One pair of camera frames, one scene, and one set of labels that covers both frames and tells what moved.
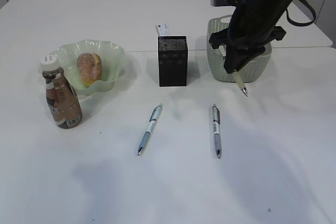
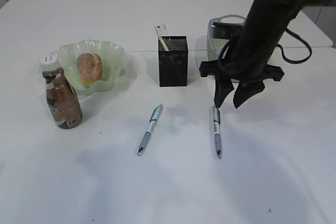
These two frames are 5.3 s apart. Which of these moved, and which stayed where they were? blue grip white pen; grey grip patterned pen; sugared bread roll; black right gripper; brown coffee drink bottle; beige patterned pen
Moved: beige patterned pen; black right gripper
Stayed: grey grip patterned pen; sugared bread roll; brown coffee drink bottle; blue grip white pen
